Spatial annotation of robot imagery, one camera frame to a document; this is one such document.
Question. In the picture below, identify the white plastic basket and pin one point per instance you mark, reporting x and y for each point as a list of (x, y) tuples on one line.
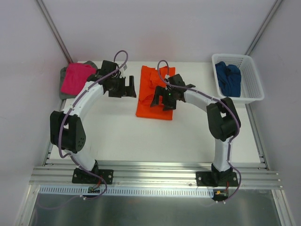
[(251, 88)]

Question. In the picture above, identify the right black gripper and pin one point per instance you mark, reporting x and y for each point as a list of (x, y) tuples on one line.
[(163, 98)]

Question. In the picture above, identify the blue t shirt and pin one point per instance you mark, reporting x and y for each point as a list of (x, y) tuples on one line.
[(229, 79)]

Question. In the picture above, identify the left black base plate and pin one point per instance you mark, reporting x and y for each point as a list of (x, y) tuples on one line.
[(81, 177)]

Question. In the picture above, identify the aluminium mounting rail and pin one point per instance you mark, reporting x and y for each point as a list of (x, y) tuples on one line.
[(156, 174)]

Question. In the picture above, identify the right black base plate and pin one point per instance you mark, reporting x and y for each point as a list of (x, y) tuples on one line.
[(216, 179)]

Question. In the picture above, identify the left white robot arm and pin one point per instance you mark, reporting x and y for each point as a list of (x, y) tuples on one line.
[(66, 127)]

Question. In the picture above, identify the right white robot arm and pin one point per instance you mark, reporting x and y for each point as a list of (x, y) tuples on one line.
[(223, 121)]

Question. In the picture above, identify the grey folded t shirt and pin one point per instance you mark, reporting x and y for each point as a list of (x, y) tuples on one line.
[(62, 76)]

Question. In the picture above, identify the pink folded t shirt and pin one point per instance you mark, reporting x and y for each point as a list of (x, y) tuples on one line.
[(75, 78)]

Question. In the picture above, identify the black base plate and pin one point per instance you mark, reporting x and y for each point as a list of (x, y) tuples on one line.
[(81, 177), (216, 179)]

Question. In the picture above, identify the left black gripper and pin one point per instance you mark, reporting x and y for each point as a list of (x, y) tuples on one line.
[(124, 87)]

